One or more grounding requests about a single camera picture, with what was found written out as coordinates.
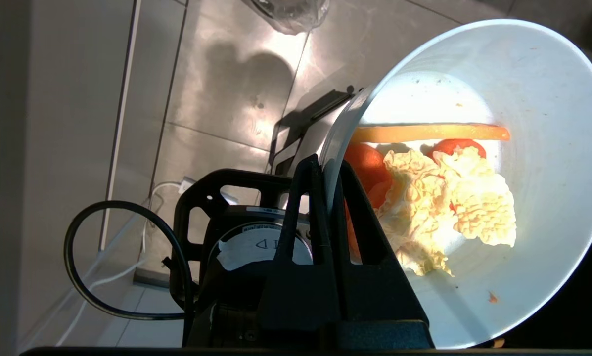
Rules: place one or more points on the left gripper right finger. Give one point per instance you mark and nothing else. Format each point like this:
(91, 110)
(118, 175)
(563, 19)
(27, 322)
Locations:
(375, 296)

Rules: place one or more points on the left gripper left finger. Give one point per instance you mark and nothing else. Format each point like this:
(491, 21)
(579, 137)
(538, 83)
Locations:
(300, 296)

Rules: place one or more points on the white bowl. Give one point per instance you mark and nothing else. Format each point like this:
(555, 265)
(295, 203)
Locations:
(548, 148)

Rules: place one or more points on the pale cabbage leaf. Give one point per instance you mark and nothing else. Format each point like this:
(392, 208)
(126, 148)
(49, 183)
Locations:
(414, 212)
(483, 207)

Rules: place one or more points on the tiny orange food crumb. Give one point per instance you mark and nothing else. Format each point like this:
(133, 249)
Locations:
(492, 297)

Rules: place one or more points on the white power plug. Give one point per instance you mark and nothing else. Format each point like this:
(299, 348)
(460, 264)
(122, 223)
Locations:
(187, 187)

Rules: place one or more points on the orange carrot strip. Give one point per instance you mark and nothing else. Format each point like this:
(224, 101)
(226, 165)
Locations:
(424, 132)

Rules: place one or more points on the small red tomato piece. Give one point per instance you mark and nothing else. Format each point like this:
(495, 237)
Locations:
(456, 146)

